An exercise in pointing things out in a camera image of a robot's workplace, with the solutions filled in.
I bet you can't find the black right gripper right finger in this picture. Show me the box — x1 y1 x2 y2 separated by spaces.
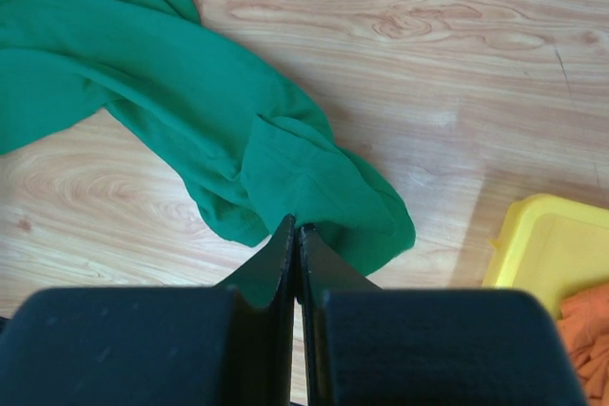
297 224 382 406

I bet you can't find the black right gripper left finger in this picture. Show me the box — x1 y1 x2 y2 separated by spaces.
219 215 296 405

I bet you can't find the green t shirt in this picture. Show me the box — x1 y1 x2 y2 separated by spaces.
1 0 416 274

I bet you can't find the yellow plastic tray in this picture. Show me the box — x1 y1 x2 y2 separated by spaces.
482 194 608 318

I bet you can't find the orange t shirt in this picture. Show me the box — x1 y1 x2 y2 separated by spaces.
558 283 608 406

